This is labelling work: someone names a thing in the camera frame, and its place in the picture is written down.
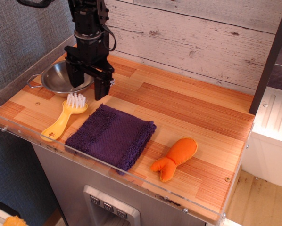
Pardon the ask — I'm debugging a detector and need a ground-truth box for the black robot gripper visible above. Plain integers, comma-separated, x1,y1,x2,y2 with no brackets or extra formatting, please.
65,35,114,101

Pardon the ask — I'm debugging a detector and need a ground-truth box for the stainless steel pot with handles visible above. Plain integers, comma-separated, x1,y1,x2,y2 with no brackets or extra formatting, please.
27,60,94,97

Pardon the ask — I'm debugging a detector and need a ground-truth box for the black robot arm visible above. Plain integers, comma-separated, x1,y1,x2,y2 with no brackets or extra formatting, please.
65,0,116,100

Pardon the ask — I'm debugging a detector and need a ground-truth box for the orange plush gold fish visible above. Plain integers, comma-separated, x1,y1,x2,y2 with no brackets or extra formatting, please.
150,137,198,182

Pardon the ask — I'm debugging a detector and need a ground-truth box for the yellow brush with white bristles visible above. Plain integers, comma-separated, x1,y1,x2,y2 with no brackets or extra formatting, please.
40,93,88,142

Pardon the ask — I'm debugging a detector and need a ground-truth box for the purple folded towel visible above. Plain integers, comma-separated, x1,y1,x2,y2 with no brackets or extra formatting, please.
65,104,157,175

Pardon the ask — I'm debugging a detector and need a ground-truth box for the clear acrylic front guard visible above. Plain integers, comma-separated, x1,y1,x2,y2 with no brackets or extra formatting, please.
0,111,227,223

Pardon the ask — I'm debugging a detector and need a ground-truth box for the silver toy fridge cabinet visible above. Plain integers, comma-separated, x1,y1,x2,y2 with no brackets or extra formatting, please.
33,145,205,226

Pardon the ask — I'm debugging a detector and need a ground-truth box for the grey water dispenser panel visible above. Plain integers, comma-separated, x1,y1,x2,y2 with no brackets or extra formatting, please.
83,185,141,226

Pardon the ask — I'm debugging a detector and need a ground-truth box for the orange plush toy at corner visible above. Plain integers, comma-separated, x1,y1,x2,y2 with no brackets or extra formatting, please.
3,216,27,226

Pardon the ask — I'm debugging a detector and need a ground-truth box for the white toy sink counter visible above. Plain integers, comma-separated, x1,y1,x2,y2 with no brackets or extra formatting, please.
241,87,282,186

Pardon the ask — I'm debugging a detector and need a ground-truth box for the dark right vertical post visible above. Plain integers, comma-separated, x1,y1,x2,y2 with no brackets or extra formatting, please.
249,18,282,115

